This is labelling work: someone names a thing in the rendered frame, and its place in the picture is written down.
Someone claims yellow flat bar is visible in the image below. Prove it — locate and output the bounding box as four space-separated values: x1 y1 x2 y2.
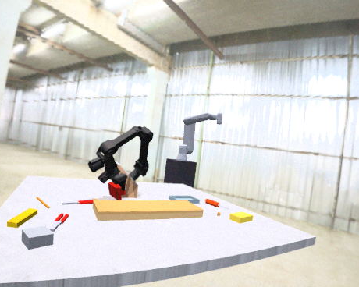
7 208 37 228

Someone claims pale yellow panel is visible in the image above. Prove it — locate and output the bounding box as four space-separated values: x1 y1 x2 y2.
92 200 203 221

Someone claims pale yellow rectangular block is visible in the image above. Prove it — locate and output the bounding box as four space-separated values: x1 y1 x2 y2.
229 211 254 224

